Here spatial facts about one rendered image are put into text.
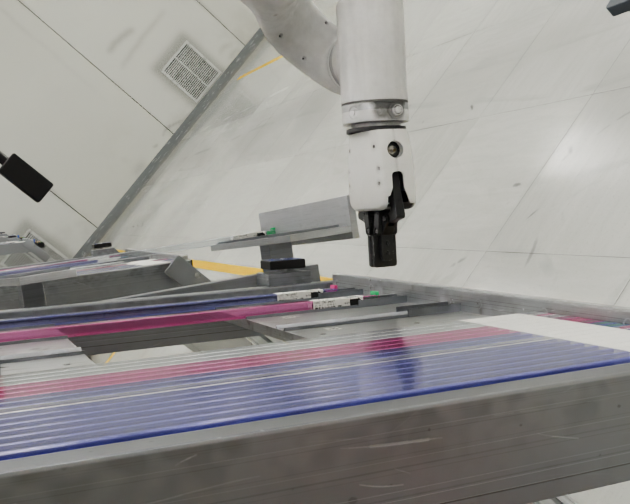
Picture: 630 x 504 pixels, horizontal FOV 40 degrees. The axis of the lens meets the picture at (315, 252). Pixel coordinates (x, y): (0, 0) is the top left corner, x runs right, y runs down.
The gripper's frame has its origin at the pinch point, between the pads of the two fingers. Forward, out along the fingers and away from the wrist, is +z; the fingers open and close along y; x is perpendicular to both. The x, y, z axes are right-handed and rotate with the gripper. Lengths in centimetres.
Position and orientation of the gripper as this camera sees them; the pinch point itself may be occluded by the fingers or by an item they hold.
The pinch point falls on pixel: (382, 250)
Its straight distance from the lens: 109.4
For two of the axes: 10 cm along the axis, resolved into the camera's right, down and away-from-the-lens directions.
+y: -3.9, -0.3, 9.2
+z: 0.6, 10.0, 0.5
